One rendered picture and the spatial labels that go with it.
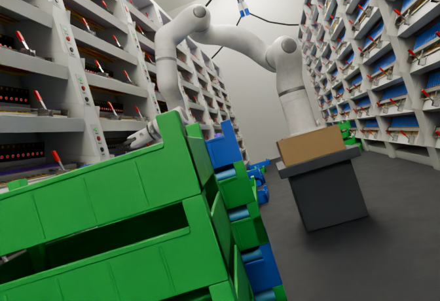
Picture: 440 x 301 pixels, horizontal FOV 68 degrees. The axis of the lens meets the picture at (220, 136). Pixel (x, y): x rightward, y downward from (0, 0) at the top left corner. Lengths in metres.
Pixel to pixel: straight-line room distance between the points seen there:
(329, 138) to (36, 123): 1.03
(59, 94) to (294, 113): 0.92
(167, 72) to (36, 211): 1.11
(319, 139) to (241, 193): 0.79
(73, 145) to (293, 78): 0.90
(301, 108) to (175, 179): 1.17
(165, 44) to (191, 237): 1.19
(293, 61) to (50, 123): 0.94
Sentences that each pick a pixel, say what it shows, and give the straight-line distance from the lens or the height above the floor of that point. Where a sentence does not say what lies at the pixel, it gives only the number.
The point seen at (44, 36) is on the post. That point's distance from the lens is 1.38.
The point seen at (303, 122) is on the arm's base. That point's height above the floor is 0.43.
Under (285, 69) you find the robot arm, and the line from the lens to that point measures 1.43.
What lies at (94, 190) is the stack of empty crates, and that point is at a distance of 0.32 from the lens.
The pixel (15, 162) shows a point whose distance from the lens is 1.20.
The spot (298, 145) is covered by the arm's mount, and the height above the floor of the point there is 0.35.
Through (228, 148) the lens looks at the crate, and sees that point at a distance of 0.61.
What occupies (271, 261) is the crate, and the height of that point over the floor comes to 0.21.
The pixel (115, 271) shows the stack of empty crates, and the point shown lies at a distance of 0.33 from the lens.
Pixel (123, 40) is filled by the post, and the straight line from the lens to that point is 2.02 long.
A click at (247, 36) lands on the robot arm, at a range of 1.47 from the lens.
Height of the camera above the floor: 0.43
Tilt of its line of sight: 2 degrees up
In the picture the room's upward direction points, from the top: 18 degrees counter-clockwise
